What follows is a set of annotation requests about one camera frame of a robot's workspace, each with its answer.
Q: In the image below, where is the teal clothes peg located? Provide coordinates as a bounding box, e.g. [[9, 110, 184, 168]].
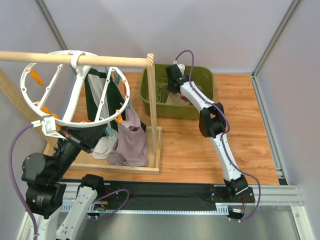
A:
[[104, 122, 115, 137]]

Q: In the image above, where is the white round clip hanger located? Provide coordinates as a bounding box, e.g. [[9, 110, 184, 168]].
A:
[[16, 50, 131, 128]]

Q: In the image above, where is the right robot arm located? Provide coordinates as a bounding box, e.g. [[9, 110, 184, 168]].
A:
[[165, 64, 248, 196]]

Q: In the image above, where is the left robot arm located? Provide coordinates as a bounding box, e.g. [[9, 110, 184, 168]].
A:
[[21, 124, 106, 240]]

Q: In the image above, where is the white cloth garment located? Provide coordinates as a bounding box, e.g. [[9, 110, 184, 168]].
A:
[[91, 135, 118, 160]]

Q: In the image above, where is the olive green plastic basin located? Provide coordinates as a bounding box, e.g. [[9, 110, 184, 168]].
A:
[[155, 64, 215, 120]]

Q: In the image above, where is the orange clothes peg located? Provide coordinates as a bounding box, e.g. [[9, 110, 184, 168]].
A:
[[41, 105, 60, 119], [114, 114, 123, 124], [26, 68, 44, 87]]

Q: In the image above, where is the dark green white garment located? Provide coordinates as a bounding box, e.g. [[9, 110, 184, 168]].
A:
[[84, 68, 125, 122]]

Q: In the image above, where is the lilac pink garment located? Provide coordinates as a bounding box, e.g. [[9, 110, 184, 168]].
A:
[[107, 107, 149, 167]]

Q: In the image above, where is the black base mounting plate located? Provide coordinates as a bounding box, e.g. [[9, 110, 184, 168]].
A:
[[104, 181, 256, 211]]

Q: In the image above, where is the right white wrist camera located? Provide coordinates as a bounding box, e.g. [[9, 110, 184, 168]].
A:
[[173, 60, 186, 75]]

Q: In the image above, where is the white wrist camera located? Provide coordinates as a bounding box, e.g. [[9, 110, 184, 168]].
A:
[[173, 60, 186, 75], [31, 115, 65, 139]]

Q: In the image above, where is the wooden hanging rack frame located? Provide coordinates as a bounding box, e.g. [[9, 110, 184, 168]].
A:
[[0, 50, 162, 174]]

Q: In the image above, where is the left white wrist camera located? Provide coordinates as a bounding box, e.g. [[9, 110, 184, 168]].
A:
[[31, 115, 65, 139]]

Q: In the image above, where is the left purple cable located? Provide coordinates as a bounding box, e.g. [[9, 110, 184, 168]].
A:
[[8, 124, 40, 240]]

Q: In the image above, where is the aluminium frame rail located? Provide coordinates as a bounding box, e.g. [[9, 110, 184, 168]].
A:
[[58, 181, 303, 221]]

